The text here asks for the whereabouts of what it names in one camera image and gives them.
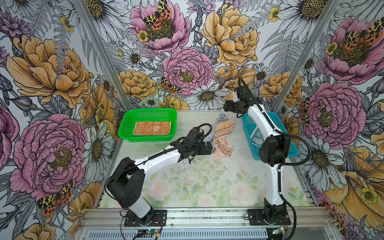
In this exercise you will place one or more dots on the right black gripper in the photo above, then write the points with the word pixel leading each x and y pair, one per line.
pixel 228 106

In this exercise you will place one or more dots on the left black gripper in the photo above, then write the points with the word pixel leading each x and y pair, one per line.
pixel 203 151

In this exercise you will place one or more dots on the cream orange patterned towel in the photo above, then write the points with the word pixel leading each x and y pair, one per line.
pixel 224 127

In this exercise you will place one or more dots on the teal plastic basket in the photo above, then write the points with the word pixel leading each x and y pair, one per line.
pixel 249 125

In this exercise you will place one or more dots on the orange bunny towel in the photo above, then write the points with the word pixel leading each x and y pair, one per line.
pixel 146 128

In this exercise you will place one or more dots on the green plastic basket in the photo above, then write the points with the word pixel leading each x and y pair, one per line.
pixel 130 118

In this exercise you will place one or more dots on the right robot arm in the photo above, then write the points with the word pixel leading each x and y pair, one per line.
pixel 273 152

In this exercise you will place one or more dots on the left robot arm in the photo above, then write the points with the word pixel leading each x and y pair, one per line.
pixel 126 183

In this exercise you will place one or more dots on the blue white patterned towel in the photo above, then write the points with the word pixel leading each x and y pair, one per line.
pixel 257 137

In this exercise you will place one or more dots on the green circuit board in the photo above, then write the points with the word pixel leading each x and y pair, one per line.
pixel 148 231

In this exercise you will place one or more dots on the white vented strip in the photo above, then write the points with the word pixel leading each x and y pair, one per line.
pixel 181 234

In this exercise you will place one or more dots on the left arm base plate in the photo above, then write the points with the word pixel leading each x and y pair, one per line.
pixel 155 218

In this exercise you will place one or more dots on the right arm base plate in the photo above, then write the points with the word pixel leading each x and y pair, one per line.
pixel 258 217

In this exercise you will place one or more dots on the aluminium front rail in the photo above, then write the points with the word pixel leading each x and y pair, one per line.
pixel 189 218

